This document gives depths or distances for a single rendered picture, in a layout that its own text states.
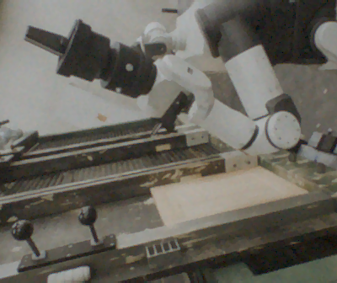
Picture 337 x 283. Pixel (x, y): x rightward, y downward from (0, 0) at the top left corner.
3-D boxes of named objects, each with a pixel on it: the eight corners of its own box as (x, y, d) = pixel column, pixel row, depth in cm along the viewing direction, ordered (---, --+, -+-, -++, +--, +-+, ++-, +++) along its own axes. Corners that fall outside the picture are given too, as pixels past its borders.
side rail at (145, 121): (172, 127, 253) (170, 114, 251) (40, 150, 235) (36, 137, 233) (170, 125, 261) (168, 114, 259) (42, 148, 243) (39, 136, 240)
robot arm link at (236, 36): (270, 44, 69) (246, -9, 69) (276, 34, 60) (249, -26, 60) (224, 67, 72) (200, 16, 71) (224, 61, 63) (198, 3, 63)
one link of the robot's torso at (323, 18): (316, 23, 102) (285, 21, 99) (347, 13, 89) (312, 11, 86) (311, 61, 104) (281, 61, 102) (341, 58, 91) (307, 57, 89)
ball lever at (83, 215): (107, 251, 64) (96, 216, 55) (89, 255, 63) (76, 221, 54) (106, 236, 66) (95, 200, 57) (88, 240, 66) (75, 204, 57)
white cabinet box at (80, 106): (183, 132, 505) (66, 82, 452) (168, 162, 512) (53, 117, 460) (175, 126, 563) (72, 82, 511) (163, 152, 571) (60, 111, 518)
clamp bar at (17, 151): (199, 136, 175) (194, 97, 170) (-14, 176, 155) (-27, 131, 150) (194, 133, 184) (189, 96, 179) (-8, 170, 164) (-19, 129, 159)
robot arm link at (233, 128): (188, 130, 66) (254, 169, 70) (209, 121, 56) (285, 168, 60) (206, 91, 68) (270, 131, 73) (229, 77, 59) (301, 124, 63)
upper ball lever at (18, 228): (50, 265, 62) (29, 231, 53) (30, 270, 61) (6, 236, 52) (50, 248, 64) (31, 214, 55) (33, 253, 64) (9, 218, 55)
